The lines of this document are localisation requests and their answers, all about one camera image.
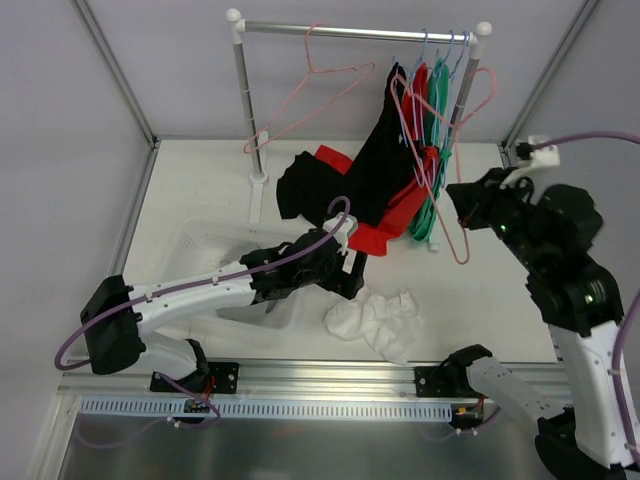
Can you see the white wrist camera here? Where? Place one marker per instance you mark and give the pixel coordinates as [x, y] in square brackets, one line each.
[535, 154]
[341, 228]

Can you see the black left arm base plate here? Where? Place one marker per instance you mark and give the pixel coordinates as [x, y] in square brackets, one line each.
[213, 377]

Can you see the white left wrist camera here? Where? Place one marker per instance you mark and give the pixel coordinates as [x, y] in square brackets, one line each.
[341, 228]

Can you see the black tank top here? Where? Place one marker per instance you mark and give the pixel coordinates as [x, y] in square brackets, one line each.
[382, 168]

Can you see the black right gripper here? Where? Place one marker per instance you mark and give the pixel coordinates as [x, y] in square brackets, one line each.
[470, 203]

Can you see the white tank top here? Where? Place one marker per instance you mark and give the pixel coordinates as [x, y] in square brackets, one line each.
[389, 325]

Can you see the grey tank top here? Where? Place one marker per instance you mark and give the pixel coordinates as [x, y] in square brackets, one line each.
[236, 252]

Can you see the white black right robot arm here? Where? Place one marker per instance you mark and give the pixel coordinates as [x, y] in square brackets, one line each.
[596, 435]

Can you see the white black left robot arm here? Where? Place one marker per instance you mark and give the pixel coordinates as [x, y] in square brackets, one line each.
[122, 321]

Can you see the silver clothes rack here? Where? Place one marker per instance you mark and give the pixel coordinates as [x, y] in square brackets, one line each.
[472, 43]

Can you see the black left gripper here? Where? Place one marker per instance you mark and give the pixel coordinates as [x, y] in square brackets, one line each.
[347, 276]

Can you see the white plastic perforated basket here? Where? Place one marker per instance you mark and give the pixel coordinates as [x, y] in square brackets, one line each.
[197, 248]

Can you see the aluminium mounting rail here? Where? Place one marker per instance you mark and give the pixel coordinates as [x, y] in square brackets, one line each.
[277, 379]

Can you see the white slotted cable duct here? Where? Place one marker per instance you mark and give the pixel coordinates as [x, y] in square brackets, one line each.
[246, 408]

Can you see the red tank top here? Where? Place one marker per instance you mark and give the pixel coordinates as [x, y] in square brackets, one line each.
[397, 217]

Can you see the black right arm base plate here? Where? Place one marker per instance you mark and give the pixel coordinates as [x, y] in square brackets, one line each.
[439, 382]

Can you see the green tank top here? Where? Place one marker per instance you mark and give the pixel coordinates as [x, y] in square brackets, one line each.
[424, 221]

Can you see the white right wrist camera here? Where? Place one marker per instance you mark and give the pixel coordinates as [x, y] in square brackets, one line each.
[535, 154]

